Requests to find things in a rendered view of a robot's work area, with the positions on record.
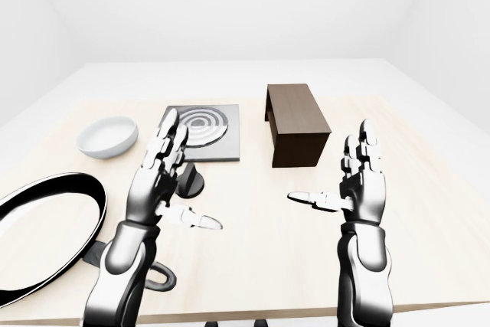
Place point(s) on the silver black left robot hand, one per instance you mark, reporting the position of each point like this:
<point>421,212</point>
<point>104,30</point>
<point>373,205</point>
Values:
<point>147,189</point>

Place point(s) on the small dark shape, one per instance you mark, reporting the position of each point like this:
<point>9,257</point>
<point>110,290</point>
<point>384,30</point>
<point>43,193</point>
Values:
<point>211,324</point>
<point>260,323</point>

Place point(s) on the white bowl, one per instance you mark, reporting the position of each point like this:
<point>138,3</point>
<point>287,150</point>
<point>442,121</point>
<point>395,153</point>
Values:
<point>107,138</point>

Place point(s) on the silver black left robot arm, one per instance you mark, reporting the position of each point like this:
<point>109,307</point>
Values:
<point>120,273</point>

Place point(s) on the round black stove knob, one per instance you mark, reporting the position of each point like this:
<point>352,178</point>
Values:
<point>191,181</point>

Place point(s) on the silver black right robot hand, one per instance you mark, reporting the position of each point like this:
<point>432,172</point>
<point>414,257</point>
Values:
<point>365,195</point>

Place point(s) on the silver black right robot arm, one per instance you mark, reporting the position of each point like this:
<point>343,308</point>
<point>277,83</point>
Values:
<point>363,277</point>

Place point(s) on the black frying pan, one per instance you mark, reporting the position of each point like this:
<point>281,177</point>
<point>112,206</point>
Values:
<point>49,235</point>

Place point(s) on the dark brown wooden box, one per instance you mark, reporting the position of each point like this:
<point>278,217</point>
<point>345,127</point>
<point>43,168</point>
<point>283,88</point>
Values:
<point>300,128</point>

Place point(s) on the flat dark stove plate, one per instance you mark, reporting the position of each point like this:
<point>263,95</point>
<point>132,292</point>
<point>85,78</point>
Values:
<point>214,131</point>

